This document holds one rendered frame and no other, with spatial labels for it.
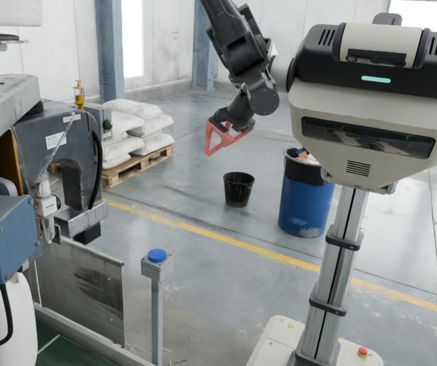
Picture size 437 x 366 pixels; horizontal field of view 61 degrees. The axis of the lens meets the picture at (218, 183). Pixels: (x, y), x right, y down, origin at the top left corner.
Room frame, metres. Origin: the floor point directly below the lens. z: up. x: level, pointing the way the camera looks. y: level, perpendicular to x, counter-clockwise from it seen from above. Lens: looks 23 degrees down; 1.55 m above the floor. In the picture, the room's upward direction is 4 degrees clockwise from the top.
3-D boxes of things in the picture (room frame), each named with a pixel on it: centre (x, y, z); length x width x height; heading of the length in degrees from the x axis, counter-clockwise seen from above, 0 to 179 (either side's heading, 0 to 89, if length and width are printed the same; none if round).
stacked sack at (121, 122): (3.61, 1.12, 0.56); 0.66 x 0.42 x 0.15; 155
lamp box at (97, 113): (0.97, 0.34, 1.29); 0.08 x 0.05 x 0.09; 65
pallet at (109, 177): (3.97, 1.20, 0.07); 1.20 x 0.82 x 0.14; 157
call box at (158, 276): (1.01, 0.18, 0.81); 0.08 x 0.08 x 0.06; 65
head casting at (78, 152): (0.89, 0.51, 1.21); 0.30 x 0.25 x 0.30; 65
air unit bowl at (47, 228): (0.72, 0.38, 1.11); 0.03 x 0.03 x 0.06
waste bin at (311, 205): (2.80, -0.73, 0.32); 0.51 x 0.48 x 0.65; 155
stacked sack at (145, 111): (4.28, 1.08, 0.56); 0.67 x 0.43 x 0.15; 65
